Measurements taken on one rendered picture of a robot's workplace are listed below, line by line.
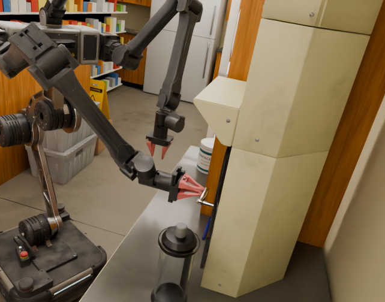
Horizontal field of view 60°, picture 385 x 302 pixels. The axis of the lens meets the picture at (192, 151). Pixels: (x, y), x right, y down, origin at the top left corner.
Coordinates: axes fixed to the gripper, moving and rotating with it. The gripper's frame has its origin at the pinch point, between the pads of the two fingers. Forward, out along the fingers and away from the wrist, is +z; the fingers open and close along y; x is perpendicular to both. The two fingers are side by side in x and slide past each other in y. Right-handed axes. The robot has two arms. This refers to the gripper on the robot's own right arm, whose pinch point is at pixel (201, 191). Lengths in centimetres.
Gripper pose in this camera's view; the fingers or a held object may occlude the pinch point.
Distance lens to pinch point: 103.6
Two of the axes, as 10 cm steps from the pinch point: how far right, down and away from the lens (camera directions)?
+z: 9.6, 2.4, -1.5
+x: 2.4, -3.7, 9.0
